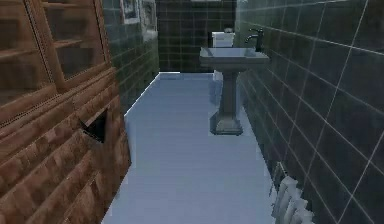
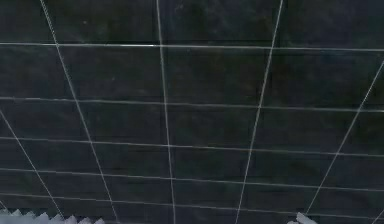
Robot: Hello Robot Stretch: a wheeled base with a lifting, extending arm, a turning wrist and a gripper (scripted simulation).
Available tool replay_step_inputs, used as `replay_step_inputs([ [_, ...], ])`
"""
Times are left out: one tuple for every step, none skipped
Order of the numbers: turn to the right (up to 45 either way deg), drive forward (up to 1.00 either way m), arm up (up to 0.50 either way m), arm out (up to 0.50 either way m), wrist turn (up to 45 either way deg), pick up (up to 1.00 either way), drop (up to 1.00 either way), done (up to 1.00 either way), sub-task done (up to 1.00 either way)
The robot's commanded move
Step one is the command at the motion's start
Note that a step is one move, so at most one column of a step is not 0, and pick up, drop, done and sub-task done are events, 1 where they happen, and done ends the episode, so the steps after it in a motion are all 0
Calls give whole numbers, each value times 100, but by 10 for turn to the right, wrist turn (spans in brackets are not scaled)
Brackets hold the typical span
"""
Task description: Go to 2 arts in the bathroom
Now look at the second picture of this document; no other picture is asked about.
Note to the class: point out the small white shape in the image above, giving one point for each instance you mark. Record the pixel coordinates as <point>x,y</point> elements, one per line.
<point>304,220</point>

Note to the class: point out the white jagged-edged shape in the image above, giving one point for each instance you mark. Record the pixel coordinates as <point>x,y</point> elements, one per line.
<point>30,220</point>

